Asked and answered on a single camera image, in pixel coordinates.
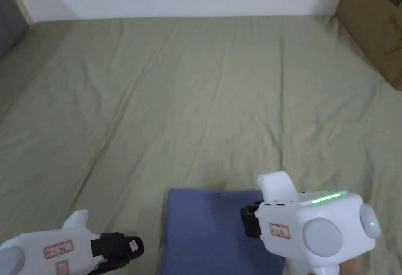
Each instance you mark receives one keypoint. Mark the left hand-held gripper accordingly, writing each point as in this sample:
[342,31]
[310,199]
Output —
[37,253]

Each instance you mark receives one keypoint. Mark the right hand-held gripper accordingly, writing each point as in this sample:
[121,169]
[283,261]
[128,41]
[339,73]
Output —
[317,234]

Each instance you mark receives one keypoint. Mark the bed with pale green sheet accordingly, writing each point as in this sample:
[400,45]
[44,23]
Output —
[188,99]

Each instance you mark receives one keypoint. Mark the brown cardboard carton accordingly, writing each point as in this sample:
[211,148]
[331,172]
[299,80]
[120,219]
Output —
[373,20]

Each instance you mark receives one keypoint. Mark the blue garment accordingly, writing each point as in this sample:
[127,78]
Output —
[204,234]

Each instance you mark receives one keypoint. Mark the person's right hand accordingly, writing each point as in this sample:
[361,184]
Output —
[351,268]

